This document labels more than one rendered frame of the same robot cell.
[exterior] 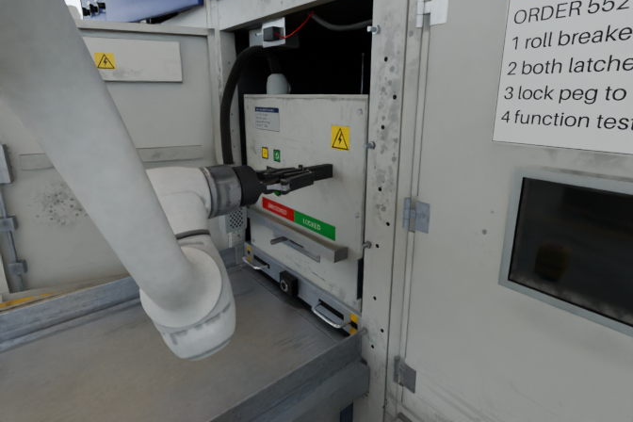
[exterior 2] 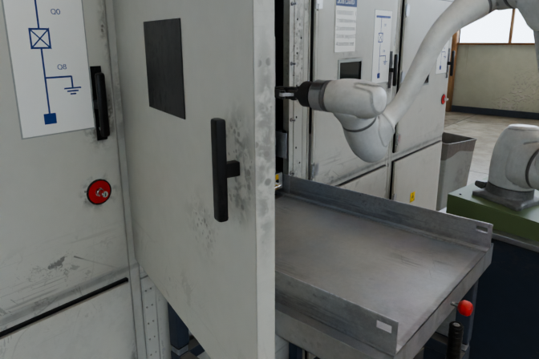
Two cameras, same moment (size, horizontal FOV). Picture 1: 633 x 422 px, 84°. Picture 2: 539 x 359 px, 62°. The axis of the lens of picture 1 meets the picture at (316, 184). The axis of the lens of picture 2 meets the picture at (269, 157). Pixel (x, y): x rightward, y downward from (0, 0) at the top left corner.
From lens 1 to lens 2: 1.71 m
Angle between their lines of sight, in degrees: 95
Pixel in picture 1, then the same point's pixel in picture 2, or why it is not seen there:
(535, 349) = not seen: hidden behind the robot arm
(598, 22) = (348, 17)
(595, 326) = not seen: hidden behind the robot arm
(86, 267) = (201, 321)
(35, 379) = (372, 286)
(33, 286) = not seen: outside the picture
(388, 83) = (298, 30)
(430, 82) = (319, 31)
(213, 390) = (335, 223)
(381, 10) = not seen: outside the picture
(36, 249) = (228, 313)
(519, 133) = (339, 49)
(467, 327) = (330, 125)
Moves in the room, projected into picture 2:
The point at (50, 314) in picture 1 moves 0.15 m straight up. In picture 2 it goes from (310, 300) to (312, 231)
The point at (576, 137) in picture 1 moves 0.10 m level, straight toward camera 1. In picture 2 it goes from (346, 48) to (373, 48)
